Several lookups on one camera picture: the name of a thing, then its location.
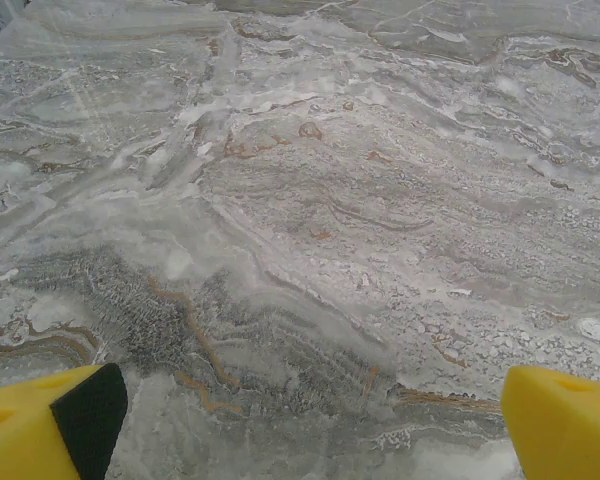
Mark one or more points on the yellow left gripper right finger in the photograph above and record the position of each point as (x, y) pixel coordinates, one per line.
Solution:
(565, 430)

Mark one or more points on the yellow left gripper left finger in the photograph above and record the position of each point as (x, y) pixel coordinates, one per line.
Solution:
(25, 430)

